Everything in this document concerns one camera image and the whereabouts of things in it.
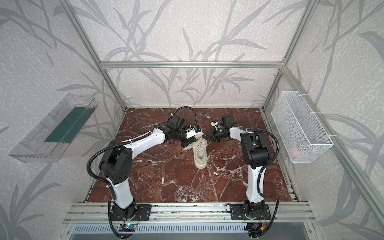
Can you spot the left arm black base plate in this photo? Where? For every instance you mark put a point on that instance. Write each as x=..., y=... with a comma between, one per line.
x=137, y=212

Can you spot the green lit circuit board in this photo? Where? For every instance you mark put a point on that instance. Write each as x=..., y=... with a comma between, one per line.
x=128, y=227

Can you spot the pink object in basket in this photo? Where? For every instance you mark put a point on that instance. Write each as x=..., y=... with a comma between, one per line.
x=295, y=153

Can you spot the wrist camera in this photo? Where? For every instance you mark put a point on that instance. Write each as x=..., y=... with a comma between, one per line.
x=217, y=125
x=192, y=131

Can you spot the clear plastic wall bin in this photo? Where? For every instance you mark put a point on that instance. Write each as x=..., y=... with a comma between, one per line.
x=48, y=141

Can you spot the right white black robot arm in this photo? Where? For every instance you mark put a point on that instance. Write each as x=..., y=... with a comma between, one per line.
x=256, y=155

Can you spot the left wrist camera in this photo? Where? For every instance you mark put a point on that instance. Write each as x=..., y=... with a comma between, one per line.
x=192, y=131

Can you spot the white wire mesh basket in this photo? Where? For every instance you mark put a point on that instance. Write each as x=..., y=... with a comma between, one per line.
x=299, y=126

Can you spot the right wiring connector bundle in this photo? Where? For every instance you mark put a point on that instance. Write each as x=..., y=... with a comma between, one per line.
x=255, y=227

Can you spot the cream white sneaker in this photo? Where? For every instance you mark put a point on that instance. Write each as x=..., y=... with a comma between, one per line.
x=200, y=151

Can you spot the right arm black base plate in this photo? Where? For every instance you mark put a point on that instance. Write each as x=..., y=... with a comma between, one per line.
x=246, y=212

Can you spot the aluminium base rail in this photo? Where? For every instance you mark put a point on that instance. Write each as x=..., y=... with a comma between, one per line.
x=189, y=218

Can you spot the aluminium frame cage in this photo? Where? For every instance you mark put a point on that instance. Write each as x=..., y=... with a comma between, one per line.
x=372, y=197

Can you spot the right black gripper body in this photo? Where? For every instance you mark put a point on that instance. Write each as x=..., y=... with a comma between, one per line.
x=216, y=133

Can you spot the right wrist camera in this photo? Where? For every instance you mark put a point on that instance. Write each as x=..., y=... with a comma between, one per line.
x=217, y=125

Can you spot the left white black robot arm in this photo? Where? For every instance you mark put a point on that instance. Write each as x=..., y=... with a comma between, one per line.
x=113, y=164

